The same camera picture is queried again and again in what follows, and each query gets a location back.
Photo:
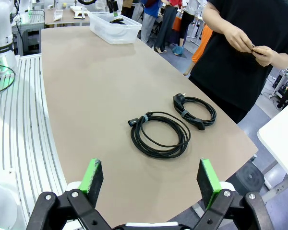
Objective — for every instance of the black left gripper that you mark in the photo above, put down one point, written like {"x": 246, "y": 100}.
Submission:
{"x": 112, "y": 4}

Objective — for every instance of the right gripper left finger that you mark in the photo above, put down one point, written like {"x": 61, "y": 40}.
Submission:
{"x": 91, "y": 182}

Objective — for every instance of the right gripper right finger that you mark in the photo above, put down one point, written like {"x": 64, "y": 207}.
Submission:
{"x": 207, "y": 182}

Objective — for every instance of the person's right forearm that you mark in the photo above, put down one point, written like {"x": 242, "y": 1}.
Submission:
{"x": 216, "y": 22}

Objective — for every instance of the person's left forearm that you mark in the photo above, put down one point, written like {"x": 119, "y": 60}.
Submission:
{"x": 284, "y": 60}

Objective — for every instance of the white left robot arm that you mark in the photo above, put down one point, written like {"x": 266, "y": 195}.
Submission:
{"x": 2, "y": 28}

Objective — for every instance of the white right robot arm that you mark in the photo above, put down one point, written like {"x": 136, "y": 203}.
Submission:
{"x": 0, "y": 206}

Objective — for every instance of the person's right hand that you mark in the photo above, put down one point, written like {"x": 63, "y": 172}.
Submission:
{"x": 240, "y": 40}

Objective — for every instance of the person's left hand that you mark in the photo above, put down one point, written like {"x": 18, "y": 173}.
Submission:
{"x": 266, "y": 56}

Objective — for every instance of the clear plastic storage box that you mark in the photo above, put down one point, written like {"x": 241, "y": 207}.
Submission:
{"x": 115, "y": 33}

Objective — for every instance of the person in blue shirt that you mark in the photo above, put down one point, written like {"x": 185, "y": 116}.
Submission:
{"x": 150, "y": 9}

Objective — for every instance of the white plastic holder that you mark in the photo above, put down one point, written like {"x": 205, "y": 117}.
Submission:
{"x": 79, "y": 13}

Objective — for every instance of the dark grey table foot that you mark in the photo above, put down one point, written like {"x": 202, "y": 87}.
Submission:
{"x": 249, "y": 176}

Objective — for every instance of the person in white top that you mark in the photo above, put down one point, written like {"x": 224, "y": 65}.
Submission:
{"x": 187, "y": 24}

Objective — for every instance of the teal cloth bundle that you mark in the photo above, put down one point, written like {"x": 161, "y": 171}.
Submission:
{"x": 178, "y": 50}

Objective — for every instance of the white table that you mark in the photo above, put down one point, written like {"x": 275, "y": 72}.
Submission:
{"x": 283, "y": 134}

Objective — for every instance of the white slotted mounting platform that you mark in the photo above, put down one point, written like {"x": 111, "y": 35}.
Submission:
{"x": 26, "y": 119}

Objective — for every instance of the orange mannequin trousers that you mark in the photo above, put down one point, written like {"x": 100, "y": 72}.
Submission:
{"x": 201, "y": 45}

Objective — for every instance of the person in black t-shirt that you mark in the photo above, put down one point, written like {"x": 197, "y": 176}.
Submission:
{"x": 230, "y": 72}

